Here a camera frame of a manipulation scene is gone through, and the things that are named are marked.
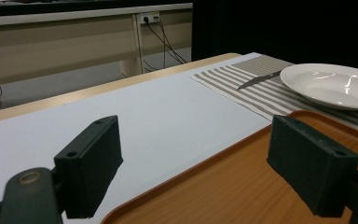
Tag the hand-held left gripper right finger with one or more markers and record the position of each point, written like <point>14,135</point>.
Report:
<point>310,168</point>

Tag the orange wooden tray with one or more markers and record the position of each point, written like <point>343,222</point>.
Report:
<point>230,183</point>

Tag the beige desk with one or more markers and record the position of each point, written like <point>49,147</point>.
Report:
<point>74,46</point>

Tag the grey striped placemat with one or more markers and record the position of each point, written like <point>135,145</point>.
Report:
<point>254,90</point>

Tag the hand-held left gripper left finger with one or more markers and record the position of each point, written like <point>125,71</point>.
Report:
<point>90,168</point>

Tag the metal table knife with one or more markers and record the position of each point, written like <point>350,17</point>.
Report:
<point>258,80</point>

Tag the white wall socket strip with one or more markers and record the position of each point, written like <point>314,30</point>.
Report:
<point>149,16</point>

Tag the white deep plate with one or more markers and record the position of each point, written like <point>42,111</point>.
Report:
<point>332,85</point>

